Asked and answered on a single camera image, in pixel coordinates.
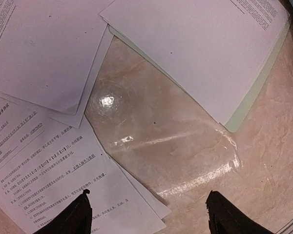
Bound printed paper sheet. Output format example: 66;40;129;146
100;0;289;124
0;0;112;128

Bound light green clipboard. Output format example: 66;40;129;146
108;17;292;133

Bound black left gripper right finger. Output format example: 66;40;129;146
206;191;271;234

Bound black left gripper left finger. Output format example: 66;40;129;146
35;189;92;234

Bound paper sheets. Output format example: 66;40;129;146
0;98;169;234

